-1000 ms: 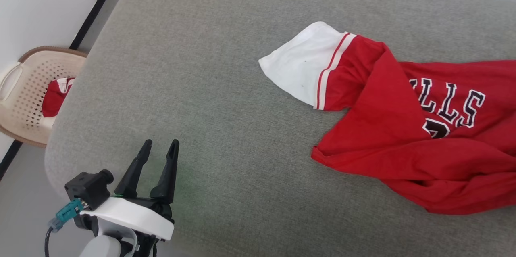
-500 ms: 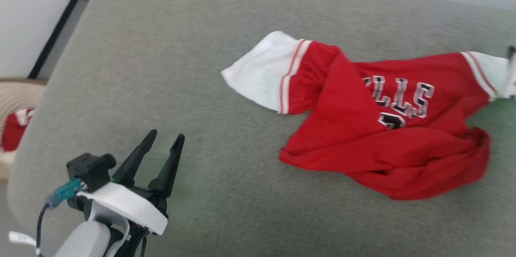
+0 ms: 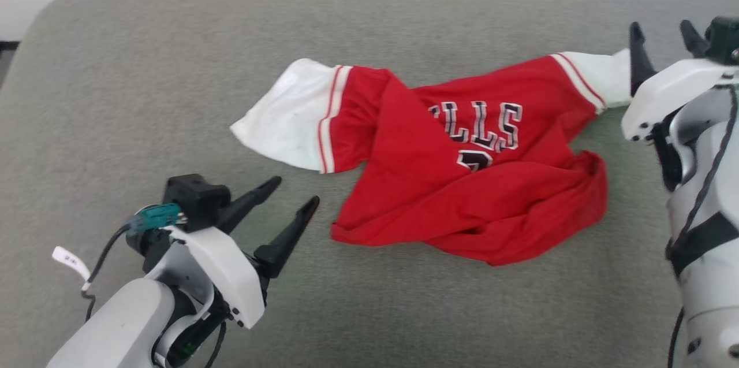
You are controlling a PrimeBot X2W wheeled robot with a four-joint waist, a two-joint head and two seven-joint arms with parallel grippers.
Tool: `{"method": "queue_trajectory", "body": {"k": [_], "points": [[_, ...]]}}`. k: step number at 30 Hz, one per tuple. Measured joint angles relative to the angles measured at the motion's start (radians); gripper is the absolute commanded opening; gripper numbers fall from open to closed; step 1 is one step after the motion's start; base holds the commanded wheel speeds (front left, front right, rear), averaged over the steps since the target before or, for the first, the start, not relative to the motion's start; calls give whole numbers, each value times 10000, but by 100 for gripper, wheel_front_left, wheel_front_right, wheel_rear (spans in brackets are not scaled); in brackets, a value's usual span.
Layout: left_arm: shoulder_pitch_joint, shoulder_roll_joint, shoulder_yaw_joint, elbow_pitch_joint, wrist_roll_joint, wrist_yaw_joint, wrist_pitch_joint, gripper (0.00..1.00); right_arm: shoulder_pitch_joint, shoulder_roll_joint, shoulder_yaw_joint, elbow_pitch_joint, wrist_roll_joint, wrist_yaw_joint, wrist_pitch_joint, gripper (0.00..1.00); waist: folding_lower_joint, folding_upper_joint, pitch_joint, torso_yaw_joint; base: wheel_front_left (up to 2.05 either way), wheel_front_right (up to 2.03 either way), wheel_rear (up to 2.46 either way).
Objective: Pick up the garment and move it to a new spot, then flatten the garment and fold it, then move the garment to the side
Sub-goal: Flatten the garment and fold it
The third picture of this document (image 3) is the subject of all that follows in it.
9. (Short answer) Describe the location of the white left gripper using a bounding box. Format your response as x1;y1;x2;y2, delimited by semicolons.
163;176;320;331

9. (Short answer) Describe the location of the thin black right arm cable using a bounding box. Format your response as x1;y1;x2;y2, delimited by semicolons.
664;85;739;262

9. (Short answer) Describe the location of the white cable label tag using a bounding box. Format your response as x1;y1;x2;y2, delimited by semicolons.
51;246;93;292

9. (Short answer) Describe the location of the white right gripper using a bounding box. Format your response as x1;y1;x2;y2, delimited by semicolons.
620;19;739;143

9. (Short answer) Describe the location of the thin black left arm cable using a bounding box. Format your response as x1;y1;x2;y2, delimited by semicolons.
202;321;227;368

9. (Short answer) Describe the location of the red and white basketball jersey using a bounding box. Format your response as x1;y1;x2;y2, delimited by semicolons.
230;49;633;267

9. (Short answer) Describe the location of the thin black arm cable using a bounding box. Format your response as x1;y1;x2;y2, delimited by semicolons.
664;85;739;262
202;321;227;368

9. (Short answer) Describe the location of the teal plug left camera cable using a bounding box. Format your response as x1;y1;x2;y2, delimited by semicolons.
84;202;184;322

